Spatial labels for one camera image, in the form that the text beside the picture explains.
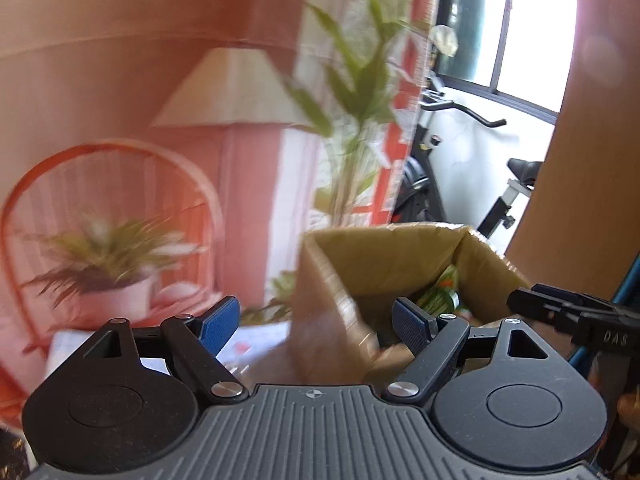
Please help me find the white cloth on pole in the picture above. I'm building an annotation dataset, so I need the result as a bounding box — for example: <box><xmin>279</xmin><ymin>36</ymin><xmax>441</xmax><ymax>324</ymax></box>
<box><xmin>431</xmin><ymin>25</ymin><xmax>459</xmax><ymax>58</ymax></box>

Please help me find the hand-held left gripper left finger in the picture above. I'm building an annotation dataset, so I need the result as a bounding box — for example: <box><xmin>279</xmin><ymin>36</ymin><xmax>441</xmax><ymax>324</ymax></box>
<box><xmin>47</xmin><ymin>296</ymin><xmax>249</xmax><ymax>404</ymax></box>

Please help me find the black exercise bike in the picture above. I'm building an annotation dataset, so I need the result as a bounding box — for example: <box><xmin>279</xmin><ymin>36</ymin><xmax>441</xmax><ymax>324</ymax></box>
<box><xmin>395</xmin><ymin>72</ymin><xmax>546</xmax><ymax>241</ymax></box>

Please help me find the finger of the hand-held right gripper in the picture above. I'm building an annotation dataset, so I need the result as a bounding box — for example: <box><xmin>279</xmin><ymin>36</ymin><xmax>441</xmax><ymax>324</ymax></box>
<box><xmin>506</xmin><ymin>287</ymin><xmax>583</xmax><ymax>335</ymax></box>
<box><xmin>531</xmin><ymin>284</ymin><xmax>617</xmax><ymax>311</ymax></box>

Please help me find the wooden door panel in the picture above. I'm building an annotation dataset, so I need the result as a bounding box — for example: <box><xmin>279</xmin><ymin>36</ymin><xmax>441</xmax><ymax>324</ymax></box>
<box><xmin>502</xmin><ymin>0</ymin><xmax>640</xmax><ymax>301</ymax></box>

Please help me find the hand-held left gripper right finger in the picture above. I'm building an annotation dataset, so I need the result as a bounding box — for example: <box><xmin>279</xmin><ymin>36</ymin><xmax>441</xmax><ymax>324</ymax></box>
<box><xmin>384</xmin><ymin>298</ymin><xmax>576</xmax><ymax>404</ymax></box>

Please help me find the blue panel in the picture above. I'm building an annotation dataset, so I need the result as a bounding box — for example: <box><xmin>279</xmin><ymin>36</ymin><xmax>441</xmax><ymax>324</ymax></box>
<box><xmin>570</xmin><ymin>252</ymin><xmax>640</xmax><ymax>366</ymax></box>

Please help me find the green chip packet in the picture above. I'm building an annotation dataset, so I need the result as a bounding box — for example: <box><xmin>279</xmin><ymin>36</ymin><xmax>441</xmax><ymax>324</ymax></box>
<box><xmin>417</xmin><ymin>264</ymin><xmax>462</xmax><ymax>314</ymax></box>

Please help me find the printed room backdrop cloth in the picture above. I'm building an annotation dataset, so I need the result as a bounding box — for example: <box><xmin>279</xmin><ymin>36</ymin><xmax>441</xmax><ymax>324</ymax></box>
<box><xmin>0</xmin><ymin>0</ymin><xmax>446</xmax><ymax>426</ymax></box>

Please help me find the brown cardboard box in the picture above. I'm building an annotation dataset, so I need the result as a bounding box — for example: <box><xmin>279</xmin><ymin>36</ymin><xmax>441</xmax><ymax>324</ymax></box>
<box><xmin>290</xmin><ymin>222</ymin><xmax>575</xmax><ymax>386</ymax></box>

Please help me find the dark framed window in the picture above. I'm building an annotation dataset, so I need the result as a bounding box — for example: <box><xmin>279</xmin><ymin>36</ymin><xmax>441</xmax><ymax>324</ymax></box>
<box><xmin>435</xmin><ymin>0</ymin><xmax>581</xmax><ymax>126</ymax></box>

